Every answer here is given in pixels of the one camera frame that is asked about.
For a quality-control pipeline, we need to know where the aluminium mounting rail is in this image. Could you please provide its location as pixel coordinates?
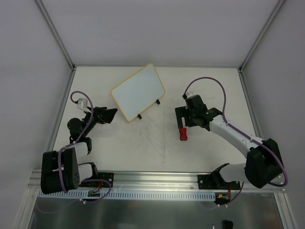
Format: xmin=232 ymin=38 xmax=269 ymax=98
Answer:
xmin=27 ymin=168 xmax=286 ymax=193

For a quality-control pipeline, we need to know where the yellow-framed whiteboard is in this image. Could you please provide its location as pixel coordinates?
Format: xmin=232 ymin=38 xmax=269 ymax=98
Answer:
xmin=110 ymin=63 xmax=165 ymax=122

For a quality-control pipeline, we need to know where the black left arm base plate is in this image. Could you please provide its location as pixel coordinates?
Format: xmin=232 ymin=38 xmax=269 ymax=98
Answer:
xmin=98 ymin=171 xmax=114 ymax=187

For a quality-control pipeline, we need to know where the white slotted cable duct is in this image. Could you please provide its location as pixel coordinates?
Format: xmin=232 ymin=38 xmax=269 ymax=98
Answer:
xmin=38 ymin=189 xmax=216 ymax=202

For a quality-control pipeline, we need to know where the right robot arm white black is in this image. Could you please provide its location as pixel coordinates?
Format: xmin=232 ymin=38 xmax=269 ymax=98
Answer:
xmin=175 ymin=94 xmax=284 ymax=189

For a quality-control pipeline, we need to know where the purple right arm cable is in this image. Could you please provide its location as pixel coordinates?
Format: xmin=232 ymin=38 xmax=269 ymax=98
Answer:
xmin=182 ymin=76 xmax=289 ymax=208

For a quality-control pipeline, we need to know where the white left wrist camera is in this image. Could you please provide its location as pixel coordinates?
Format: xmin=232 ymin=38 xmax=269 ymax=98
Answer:
xmin=77 ymin=98 xmax=89 ymax=112

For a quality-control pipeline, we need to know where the right aluminium frame post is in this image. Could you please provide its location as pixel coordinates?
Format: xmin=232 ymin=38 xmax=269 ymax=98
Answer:
xmin=239 ymin=0 xmax=286 ymax=72

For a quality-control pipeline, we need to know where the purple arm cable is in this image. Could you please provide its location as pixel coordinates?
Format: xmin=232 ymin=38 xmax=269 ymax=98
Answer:
xmin=182 ymin=76 xmax=289 ymax=208
xmin=35 ymin=91 xmax=112 ymax=213

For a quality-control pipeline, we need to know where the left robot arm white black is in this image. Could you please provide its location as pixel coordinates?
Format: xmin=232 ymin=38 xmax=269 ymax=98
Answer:
xmin=41 ymin=107 xmax=118 ymax=194

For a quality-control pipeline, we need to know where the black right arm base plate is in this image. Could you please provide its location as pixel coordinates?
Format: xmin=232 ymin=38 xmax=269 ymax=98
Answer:
xmin=197 ymin=174 xmax=241 ymax=190

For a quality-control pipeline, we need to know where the left aluminium frame post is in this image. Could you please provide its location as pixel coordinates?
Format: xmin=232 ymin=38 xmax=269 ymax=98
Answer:
xmin=34 ymin=0 xmax=75 ymax=70

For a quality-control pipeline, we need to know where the black object at bottom edge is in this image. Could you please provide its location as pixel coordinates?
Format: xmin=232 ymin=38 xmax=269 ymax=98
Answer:
xmin=223 ymin=220 xmax=234 ymax=229

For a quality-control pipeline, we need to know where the red bone-shaped whiteboard eraser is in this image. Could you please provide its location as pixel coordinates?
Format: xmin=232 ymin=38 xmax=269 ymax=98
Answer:
xmin=179 ymin=127 xmax=188 ymax=141

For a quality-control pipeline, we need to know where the aluminium frame post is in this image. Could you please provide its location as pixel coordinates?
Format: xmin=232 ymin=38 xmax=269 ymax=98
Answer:
xmin=34 ymin=0 xmax=75 ymax=70
xmin=239 ymin=0 xmax=286 ymax=72

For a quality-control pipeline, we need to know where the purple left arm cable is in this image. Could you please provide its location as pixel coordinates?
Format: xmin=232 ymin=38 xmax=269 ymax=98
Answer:
xmin=35 ymin=91 xmax=112 ymax=213

